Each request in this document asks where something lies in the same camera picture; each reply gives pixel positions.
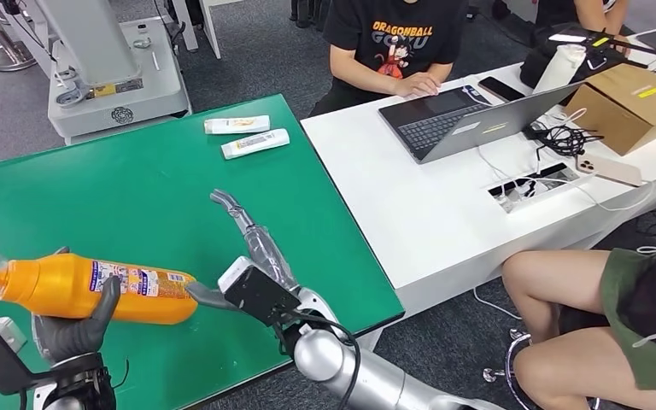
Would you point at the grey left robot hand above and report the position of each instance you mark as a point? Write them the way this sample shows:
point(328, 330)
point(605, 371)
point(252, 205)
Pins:
point(67, 339)

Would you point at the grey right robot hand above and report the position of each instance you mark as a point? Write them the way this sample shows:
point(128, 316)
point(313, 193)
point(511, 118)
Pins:
point(266, 249)

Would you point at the orange plastic bottle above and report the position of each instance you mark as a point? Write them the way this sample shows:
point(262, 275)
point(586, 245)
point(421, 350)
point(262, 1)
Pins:
point(56, 288)

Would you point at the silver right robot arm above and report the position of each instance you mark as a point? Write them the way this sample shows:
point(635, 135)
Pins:
point(328, 356)

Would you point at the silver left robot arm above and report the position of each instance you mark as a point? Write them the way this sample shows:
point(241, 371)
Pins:
point(79, 390)

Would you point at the white tube with barcode label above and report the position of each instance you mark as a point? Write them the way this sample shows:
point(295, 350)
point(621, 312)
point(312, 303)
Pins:
point(254, 144)

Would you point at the white tube with orange print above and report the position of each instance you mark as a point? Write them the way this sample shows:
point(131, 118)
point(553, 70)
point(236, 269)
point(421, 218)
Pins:
point(236, 125)

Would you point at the grey machine stand base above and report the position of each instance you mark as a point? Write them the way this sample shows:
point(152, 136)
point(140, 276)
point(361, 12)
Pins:
point(148, 95)

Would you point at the silver open laptop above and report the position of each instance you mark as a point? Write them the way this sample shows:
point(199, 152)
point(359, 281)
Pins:
point(438, 124)

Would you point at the white table legs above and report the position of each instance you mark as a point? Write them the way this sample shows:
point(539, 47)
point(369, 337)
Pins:
point(210, 28)

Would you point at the chrome chair base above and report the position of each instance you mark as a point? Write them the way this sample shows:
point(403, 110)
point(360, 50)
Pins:
point(492, 374)

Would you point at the person in printed shirt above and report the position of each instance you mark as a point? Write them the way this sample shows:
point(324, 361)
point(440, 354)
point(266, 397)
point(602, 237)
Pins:
point(401, 22)

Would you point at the black smartphone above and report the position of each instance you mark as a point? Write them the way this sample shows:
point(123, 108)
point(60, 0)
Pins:
point(499, 89)

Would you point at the person in shorts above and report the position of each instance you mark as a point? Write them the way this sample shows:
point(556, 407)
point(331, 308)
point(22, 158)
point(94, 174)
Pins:
point(554, 277)

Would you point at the black bag with yellow sticker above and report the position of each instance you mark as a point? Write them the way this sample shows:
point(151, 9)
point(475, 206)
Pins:
point(534, 68)

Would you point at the white cylindrical cup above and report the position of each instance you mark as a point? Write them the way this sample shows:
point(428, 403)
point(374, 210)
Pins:
point(560, 66)

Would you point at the gold smartphone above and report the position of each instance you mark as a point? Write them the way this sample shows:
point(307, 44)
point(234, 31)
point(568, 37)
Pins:
point(611, 170)

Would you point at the large cardboard box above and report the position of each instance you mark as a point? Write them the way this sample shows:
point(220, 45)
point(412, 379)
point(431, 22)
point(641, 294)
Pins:
point(616, 107)

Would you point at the person with bare forearms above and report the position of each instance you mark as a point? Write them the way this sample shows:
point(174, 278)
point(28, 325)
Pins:
point(594, 11)

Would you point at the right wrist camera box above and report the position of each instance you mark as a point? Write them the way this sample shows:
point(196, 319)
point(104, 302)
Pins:
point(260, 294)

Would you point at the chrome stanchion post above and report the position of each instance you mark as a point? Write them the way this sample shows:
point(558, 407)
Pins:
point(10, 58)

